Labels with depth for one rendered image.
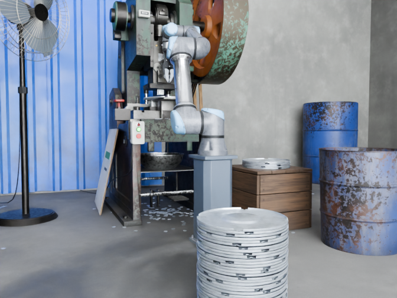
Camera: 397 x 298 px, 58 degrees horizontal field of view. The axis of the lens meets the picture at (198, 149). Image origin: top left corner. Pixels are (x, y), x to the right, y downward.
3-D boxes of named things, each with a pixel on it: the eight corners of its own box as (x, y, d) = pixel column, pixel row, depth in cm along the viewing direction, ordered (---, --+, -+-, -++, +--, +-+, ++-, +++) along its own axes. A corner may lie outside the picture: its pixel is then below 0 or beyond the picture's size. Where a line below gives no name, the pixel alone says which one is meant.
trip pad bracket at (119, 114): (131, 139, 218) (130, 106, 217) (114, 139, 215) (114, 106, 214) (129, 139, 224) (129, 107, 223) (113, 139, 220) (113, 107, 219)
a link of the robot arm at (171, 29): (184, 22, 219) (180, 27, 229) (165, 20, 216) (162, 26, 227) (184, 35, 219) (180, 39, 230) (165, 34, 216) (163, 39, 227)
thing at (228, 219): (285, 211, 127) (285, 209, 127) (291, 234, 98) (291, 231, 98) (205, 207, 132) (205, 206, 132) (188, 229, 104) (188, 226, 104)
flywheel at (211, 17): (247, -46, 241) (204, 8, 307) (220, -52, 233) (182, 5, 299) (257, 57, 232) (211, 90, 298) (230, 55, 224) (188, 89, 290)
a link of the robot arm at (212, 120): (227, 135, 176) (227, 107, 176) (201, 135, 173) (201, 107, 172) (220, 135, 188) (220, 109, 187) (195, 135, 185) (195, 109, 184)
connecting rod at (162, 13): (172, 52, 243) (172, 0, 241) (155, 51, 238) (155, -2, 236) (163, 58, 262) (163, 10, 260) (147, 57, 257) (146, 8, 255)
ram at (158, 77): (176, 83, 242) (175, 39, 240) (154, 82, 236) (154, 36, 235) (168, 86, 258) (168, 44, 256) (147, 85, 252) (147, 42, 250)
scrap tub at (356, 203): (428, 250, 171) (431, 149, 169) (363, 262, 155) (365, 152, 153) (357, 228, 210) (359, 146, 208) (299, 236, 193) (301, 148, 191)
